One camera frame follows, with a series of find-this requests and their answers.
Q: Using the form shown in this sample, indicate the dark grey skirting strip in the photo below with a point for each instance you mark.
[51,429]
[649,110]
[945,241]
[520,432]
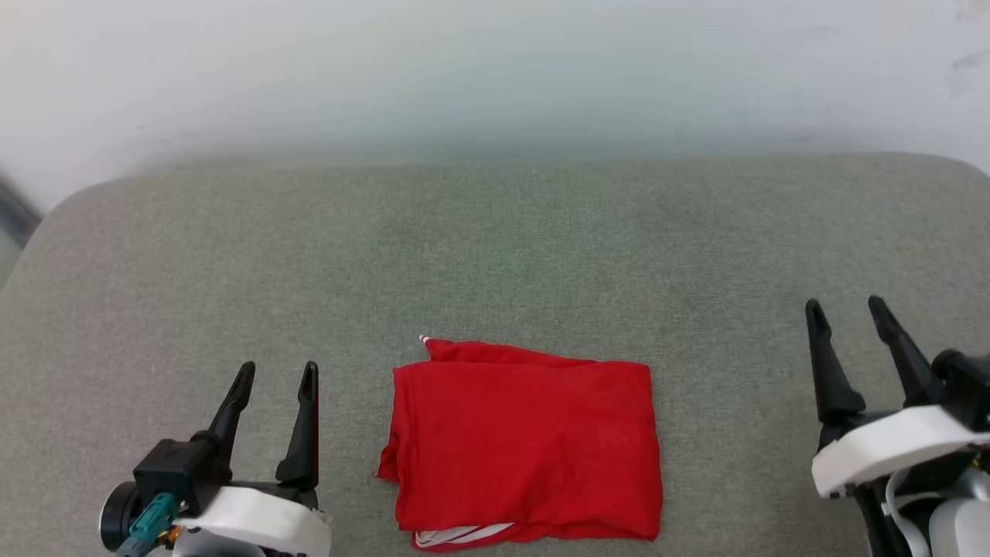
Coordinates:
[15,213]

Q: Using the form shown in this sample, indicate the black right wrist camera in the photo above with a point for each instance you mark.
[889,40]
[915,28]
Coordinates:
[963,387]

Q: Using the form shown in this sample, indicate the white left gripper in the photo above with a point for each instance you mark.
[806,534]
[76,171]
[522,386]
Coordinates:
[255,522]

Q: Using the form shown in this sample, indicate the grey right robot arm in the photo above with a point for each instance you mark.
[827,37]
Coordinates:
[959,518]

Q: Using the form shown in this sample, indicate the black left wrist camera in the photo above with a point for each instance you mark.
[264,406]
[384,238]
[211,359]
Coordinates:
[170,472]

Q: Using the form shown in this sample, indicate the red shirt with white sleeves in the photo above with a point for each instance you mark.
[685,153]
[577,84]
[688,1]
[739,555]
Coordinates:
[526,441]

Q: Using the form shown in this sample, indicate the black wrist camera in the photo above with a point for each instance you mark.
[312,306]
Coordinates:
[963,387]
[170,472]

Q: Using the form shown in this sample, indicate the grey fabric sofa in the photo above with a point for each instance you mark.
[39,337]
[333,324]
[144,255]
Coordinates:
[495,255]

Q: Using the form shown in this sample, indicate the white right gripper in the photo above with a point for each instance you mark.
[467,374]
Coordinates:
[889,445]

